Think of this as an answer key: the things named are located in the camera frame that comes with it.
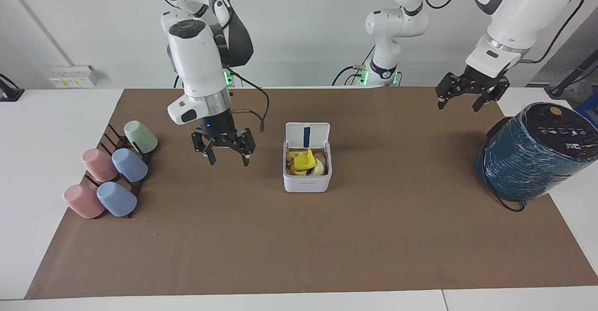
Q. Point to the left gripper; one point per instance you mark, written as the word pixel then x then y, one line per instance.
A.
pixel 481 81

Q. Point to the green cup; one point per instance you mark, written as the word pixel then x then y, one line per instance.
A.
pixel 141 136

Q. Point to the dark brown cup rack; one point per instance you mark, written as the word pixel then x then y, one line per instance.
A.
pixel 117 143

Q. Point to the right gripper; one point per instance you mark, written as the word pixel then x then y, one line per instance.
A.
pixel 219 123

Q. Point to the yellow toy pieces in box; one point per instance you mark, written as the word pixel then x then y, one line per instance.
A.
pixel 291 156

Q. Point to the blue object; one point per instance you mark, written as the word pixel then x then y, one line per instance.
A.
pixel 589 110

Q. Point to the teal round plastic-wrapped appliance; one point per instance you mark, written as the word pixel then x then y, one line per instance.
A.
pixel 532 157

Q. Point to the white wall socket box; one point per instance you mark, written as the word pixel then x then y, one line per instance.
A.
pixel 72 77

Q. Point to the small white bin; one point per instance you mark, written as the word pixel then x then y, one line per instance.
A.
pixel 307 180

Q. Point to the blue cup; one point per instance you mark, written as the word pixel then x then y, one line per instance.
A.
pixel 130 165
pixel 117 199

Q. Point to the pink cup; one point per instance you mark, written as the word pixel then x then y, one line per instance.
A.
pixel 99 165
pixel 83 201

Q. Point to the yellow trash piece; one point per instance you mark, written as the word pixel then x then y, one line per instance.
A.
pixel 306 160

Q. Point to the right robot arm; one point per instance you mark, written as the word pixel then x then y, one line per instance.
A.
pixel 196 63

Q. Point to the black stand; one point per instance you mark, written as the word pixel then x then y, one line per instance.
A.
pixel 567 81
pixel 9 91

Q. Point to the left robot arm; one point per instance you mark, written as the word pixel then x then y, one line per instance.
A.
pixel 514 17

